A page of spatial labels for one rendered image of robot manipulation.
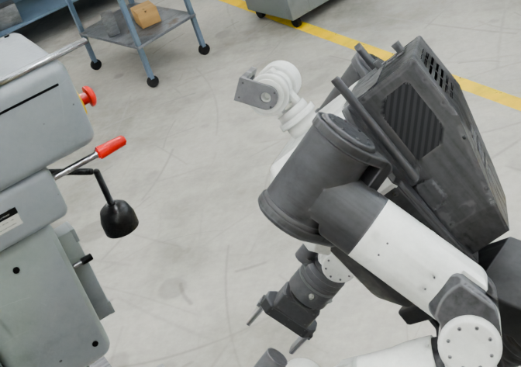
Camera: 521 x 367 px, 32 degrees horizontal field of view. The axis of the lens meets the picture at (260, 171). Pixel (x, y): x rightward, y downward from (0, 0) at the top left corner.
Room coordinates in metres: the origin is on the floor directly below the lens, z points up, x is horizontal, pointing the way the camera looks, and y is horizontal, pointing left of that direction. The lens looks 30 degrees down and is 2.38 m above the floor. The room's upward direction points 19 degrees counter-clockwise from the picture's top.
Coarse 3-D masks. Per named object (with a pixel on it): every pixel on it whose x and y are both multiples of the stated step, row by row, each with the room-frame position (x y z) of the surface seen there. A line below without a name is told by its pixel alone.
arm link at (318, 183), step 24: (312, 144) 0.98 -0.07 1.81; (288, 168) 0.99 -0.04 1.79; (312, 168) 0.96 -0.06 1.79; (336, 168) 0.95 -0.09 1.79; (360, 168) 0.96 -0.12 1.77; (288, 192) 0.96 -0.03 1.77; (312, 192) 0.95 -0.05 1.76; (336, 192) 0.95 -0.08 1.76; (360, 192) 0.95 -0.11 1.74; (312, 216) 0.95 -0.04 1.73; (336, 216) 0.93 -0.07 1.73; (360, 216) 0.92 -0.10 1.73; (336, 240) 0.93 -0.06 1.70; (360, 240) 0.91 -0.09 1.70
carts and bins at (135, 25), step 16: (128, 0) 6.48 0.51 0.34; (112, 16) 5.98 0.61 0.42; (128, 16) 5.58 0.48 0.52; (144, 16) 5.86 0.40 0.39; (160, 16) 5.98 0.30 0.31; (176, 16) 5.88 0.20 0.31; (192, 16) 5.81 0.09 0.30; (80, 32) 6.23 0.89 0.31; (96, 32) 6.12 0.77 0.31; (112, 32) 5.91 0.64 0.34; (128, 32) 5.90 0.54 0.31; (144, 32) 5.79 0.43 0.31; (160, 32) 5.69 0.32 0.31; (208, 48) 5.83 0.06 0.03; (96, 64) 6.22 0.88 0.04; (144, 64) 5.57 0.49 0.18
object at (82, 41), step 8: (80, 40) 1.40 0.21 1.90; (64, 48) 1.39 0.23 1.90; (72, 48) 1.39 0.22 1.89; (48, 56) 1.38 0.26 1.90; (56, 56) 1.38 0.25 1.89; (32, 64) 1.37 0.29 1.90; (40, 64) 1.37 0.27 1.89; (16, 72) 1.36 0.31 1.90; (24, 72) 1.36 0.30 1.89; (0, 80) 1.35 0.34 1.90; (8, 80) 1.35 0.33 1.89
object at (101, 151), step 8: (120, 136) 1.41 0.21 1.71; (104, 144) 1.40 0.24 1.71; (112, 144) 1.40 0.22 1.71; (120, 144) 1.40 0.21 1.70; (96, 152) 1.39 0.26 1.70; (104, 152) 1.39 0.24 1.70; (112, 152) 1.39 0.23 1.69; (80, 160) 1.38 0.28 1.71; (88, 160) 1.38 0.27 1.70; (64, 168) 1.37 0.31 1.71; (72, 168) 1.37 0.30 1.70; (56, 176) 1.36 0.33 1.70
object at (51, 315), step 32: (0, 256) 1.32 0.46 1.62; (32, 256) 1.33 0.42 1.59; (64, 256) 1.36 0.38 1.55; (0, 288) 1.30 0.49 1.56; (32, 288) 1.32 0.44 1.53; (64, 288) 1.34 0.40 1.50; (0, 320) 1.29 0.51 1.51; (32, 320) 1.31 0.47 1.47; (64, 320) 1.33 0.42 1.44; (96, 320) 1.35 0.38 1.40; (0, 352) 1.29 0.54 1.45; (32, 352) 1.30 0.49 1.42; (64, 352) 1.32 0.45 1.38; (96, 352) 1.34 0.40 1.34
